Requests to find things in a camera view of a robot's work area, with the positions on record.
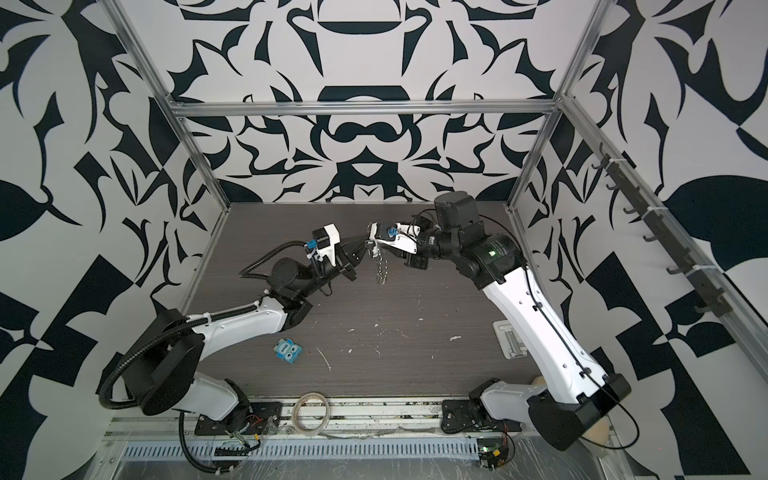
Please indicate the white perforated cable duct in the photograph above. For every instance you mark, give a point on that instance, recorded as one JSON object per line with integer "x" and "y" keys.
{"x": 341, "y": 449}

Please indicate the green circuit board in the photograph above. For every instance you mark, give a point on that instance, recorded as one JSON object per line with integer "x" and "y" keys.
{"x": 493, "y": 453}

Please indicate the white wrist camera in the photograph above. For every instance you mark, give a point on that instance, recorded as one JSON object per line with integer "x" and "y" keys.
{"x": 401, "y": 237}
{"x": 322, "y": 245}

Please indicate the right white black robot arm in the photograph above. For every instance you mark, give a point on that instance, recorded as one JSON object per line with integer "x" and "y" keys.
{"x": 577, "y": 392}

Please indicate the silver keyring with keys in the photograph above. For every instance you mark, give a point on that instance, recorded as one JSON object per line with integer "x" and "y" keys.
{"x": 377, "y": 254}

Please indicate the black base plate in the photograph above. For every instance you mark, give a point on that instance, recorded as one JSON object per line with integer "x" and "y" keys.
{"x": 464, "y": 415}
{"x": 259, "y": 418}

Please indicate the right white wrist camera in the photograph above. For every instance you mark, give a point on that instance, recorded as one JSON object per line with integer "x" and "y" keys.
{"x": 401, "y": 237}

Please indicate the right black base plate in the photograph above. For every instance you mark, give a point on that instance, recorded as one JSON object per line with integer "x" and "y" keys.
{"x": 464, "y": 415}

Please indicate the black hook rail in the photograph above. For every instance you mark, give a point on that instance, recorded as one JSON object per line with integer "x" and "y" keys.
{"x": 665, "y": 230}

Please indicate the white tray on table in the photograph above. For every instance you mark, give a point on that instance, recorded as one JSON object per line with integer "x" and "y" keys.
{"x": 511, "y": 345}

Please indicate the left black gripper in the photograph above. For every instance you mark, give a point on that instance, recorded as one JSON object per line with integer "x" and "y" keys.
{"x": 343, "y": 256}

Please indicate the blue owl eraser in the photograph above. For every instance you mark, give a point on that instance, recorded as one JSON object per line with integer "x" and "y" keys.
{"x": 287, "y": 350}

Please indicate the clear tape roll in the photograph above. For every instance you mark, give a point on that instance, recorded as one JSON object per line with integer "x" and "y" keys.
{"x": 311, "y": 414}

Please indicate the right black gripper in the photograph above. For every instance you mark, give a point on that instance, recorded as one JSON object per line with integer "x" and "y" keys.
{"x": 417, "y": 260}

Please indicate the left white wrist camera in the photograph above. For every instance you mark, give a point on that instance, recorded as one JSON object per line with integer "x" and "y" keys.
{"x": 322, "y": 245}

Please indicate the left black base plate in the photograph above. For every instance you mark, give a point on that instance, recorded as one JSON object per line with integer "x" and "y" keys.
{"x": 259, "y": 418}

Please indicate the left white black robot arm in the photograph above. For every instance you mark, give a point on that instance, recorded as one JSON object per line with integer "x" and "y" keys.
{"x": 161, "y": 368}

